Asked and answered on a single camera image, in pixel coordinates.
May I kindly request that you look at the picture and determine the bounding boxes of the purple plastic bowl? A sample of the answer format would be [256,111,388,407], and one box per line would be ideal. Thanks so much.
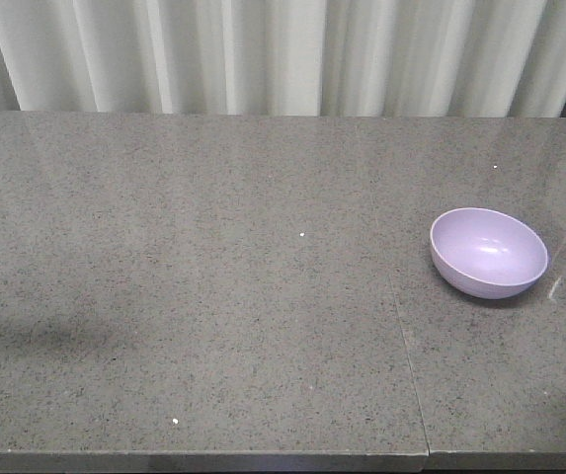
[429,207,549,299]

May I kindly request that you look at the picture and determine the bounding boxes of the white curtain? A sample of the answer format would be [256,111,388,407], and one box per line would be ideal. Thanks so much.
[0,1,566,117]

